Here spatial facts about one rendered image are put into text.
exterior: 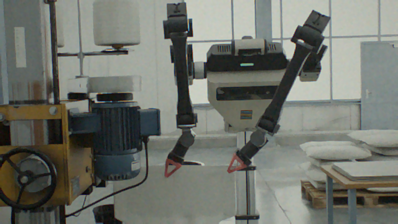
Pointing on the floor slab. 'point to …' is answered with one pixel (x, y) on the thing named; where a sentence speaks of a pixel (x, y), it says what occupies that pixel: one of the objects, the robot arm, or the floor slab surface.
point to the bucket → (105, 214)
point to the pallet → (367, 199)
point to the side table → (349, 191)
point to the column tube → (30, 86)
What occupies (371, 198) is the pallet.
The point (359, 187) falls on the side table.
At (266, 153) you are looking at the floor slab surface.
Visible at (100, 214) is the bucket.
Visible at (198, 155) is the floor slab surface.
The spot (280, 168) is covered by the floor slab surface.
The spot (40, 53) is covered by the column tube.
